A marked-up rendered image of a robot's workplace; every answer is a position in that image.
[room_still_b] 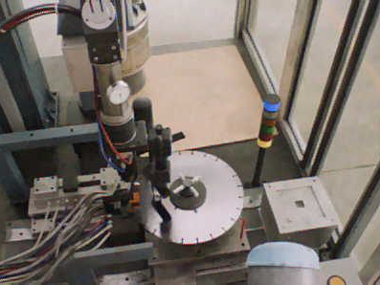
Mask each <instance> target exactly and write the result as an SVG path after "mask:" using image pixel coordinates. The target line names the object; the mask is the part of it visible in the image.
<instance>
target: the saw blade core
mask: <svg viewBox="0 0 380 285"><path fill-rule="evenodd" d="M180 154H181V155H179V151H175V152H172V154H171V156H168V160H170V183H168V188H170V185H171V184H172V183H173V182H174V181H175V180H176V179H179V178H180V177H179V176H178V175H177V173H178V172H181V175H183V177H195V178H196V177H199V176H202V179H200V181H202V183H204V185H205V186H206V190H207V195H206V200H205V201H204V203H203V204H202V205H201V206H199V207H197V208H192V209H184V208H178V207H176V206H175V205H174V204H172V202H171V201H170V198H169V197H168V198H166V199H163V198H162V196H161V195H160V193H158V192H154V189H153V193H152V191H151V182H150V181H149V179H148V175H149V174H151V173H152V172H153V162H154V160H153V161H152V162H151V163H149V164H148V165H147V166H145V168H143V170H142V171H141V172H140V174H139V176H138V177H137V178H139V179H136V181H135V183H139V184H138V185H135V184H134V188H132V192H134V193H135V192H138V193H139V202H135V203H132V204H133V209H134V211H135V214H136V216H137V218H138V219H139V221H140V222H141V224H144V227H145V228H146V229H147V230H149V232H151V233H153V234H155V235H156V236H157V237H160V238H161V239H164V240H167V238H168V236H169V238H168V240H167V241H170V242H172V243H182V239H183V244H194V243H197V241H198V243H203V242H206V241H210V240H212V239H214V238H216V237H218V236H219V235H220V234H223V233H224V232H225V231H227V230H228V229H230V228H231V227H232V226H233V224H234V223H235V221H236V220H237V218H238V217H239V214H240V213H241V210H242V208H243V199H244V198H239V197H244V195H243V193H244V189H243V187H242V184H241V181H240V180H239V177H237V175H236V173H235V171H234V170H233V169H232V168H231V167H230V166H229V165H228V164H226V163H225V162H223V161H222V160H220V159H218V158H216V157H214V156H213V155H211V154H206V153H204V152H200V151H193V155H191V154H192V151H180ZM205 154H206V157H204V156H205ZM217 159H218V160H217ZM225 167H227V168H225ZM235 175H236V176H235ZM233 176H234V177H233ZM237 186H239V187H237ZM236 208H239V209H236ZM139 211H140V212H139ZM136 212H137V213H136ZM231 218H233V220H231ZM234 220H235V221H234ZM145 221H146V222H145ZM222 228H223V229H224V230H223V229H222ZM155 230H156V231H155ZM210 234H212V236H210ZM196 238H197V239H196Z"/></svg>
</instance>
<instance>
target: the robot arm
mask: <svg viewBox="0 0 380 285"><path fill-rule="evenodd" d="M247 267H248V274H247V285H321V279H320V270H321V267H320V266H319V257H318V256H317V254H316V253H315V252H314V251H312V250H311V249H310V248H308V247H306V246H303V245H301V244H295V243H291V242H275V243H265V244H264V245H258V246H257V247H255V248H253V249H252V250H251V252H250V256H249V263H247Z"/></svg>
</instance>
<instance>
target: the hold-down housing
mask: <svg viewBox="0 0 380 285"><path fill-rule="evenodd" d="M158 135H159V136H161V137H162V138H163V147H162V161H161V162H159V161H158V158H157V149H156V148H155V145H154V137H155V136H158ZM147 145H148V153H149V156H153V157H154V158H155V161H154V162H153V179H154V183H170V160H168V156H171V154H172V141H171V128H169V127H167V128H163V125H162V124H156V125H155V128H152V127H149V128H148V131H147Z"/></svg>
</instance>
